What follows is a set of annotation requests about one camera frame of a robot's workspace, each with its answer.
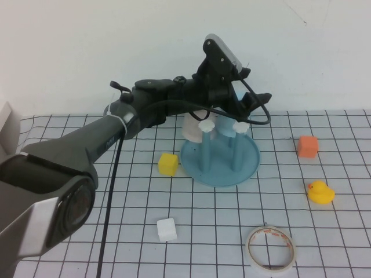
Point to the yellow foam cube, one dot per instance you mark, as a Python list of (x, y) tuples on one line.
[(167, 165)]

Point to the white tape roll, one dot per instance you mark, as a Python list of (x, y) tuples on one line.
[(291, 246)]

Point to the white side shelf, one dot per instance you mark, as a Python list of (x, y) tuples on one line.
[(7, 130)]

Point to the yellow rubber duck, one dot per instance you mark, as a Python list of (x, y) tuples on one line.
[(321, 194)]

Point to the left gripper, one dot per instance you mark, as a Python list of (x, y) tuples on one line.
[(208, 89)]

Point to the grid pattern tablecloth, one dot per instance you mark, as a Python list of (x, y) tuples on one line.
[(261, 202)]

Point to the white zip tie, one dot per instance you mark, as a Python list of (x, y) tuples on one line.
[(123, 124)]

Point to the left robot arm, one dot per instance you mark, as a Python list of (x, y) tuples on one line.
[(72, 150)]

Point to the white foam cube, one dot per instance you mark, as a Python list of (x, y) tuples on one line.
[(166, 230)]

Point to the orange foam cube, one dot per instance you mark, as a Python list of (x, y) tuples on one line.
[(307, 147)]

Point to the light blue plastic cup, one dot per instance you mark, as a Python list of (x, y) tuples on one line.
[(227, 128)]

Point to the blue cup stand with posts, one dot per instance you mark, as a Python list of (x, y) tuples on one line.
[(220, 171)]

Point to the pink plastic cup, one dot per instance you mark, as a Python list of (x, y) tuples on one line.
[(191, 130)]

